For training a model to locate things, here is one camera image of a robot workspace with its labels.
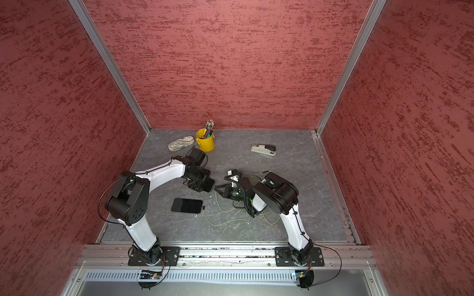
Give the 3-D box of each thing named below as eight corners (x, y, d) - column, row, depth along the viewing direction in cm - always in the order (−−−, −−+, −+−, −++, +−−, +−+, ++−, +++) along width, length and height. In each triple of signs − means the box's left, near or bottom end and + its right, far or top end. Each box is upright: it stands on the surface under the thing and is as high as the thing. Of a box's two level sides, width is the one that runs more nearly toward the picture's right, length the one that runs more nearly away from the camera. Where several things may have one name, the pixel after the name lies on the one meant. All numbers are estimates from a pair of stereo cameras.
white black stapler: (251, 151, 113) (251, 147, 109) (252, 146, 115) (252, 141, 112) (274, 156, 110) (275, 151, 107) (275, 151, 113) (276, 146, 109)
